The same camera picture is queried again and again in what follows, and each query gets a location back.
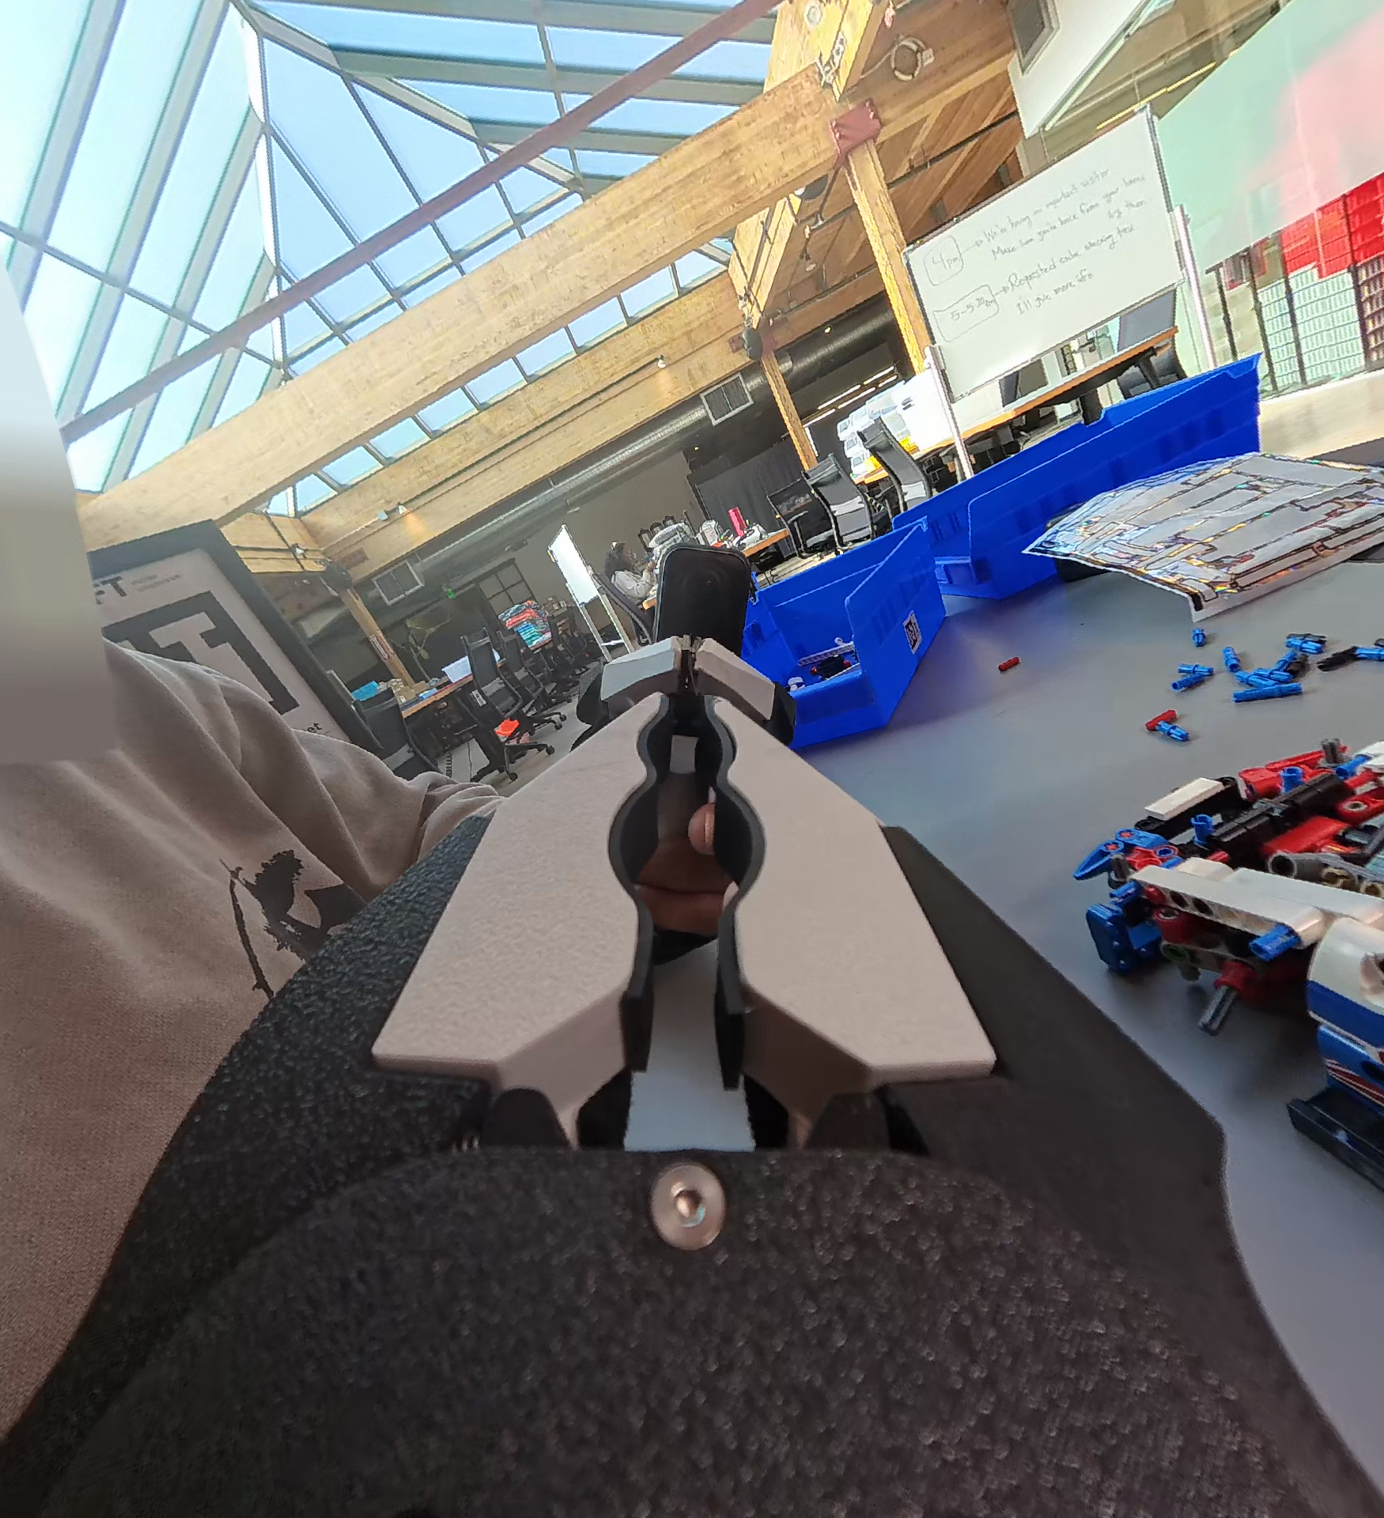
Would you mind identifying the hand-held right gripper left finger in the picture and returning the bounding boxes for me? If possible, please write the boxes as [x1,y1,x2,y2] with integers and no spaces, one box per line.
[372,693,699,1150]

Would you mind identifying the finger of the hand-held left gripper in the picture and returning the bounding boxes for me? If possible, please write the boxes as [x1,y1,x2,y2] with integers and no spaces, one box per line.
[600,641,690,714]
[698,641,799,752]

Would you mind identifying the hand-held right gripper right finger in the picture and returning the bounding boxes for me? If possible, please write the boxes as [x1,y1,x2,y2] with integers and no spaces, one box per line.
[691,693,998,1150]

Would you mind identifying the person's left forearm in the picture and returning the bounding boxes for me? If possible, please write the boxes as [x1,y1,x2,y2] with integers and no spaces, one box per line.
[111,646,509,874]

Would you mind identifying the grey desk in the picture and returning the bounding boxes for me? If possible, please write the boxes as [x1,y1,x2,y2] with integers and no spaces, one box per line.
[804,475,1384,1518]

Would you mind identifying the person's left hand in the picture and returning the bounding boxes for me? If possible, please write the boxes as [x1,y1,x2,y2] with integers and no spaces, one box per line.
[636,801,729,940]

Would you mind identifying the white standing panel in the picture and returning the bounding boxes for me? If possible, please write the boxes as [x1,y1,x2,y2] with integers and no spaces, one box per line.
[547,526,625,662]

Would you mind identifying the small blue plastic bin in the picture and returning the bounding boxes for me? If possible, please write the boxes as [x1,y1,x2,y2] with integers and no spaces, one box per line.
[751,523,951,752]

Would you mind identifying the black office chair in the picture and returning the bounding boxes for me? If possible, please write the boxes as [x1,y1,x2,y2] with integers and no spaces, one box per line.
[460,635,566,785]
[857,415,933,504]
[804,456,886,557]

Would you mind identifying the stack of clear storage boxes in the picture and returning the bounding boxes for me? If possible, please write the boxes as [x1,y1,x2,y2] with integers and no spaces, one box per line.
[837,371,946,480]

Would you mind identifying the brick-built toy race car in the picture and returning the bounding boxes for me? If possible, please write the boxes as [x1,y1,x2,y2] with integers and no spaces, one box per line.
[1074,736,1384,1242]

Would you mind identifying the long blue plastic bin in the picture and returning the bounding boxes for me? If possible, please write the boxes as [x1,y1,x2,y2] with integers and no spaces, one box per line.
[929,353,1265,602]

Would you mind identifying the black framed printed sign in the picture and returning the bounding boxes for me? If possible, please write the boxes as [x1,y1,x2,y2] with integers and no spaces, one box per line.
[87,519,376,761]

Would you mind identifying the beige printed sweatshirt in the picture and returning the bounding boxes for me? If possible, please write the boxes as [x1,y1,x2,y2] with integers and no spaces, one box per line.
[0,760,492,1511]

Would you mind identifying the white whiteboard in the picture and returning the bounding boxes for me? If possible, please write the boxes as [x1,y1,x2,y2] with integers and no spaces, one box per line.
[905,107,1194,406]

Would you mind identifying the scatter of blue pins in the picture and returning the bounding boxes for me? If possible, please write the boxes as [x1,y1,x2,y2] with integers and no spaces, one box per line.
[1172,629,1384,708]

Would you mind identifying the toy instruction booklet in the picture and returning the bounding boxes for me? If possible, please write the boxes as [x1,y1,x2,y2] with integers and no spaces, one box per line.
[1023,453,1384,622]

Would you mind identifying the stack of white crates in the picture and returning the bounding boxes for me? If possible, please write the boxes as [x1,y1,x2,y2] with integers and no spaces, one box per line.
[1253,266,1373,388]

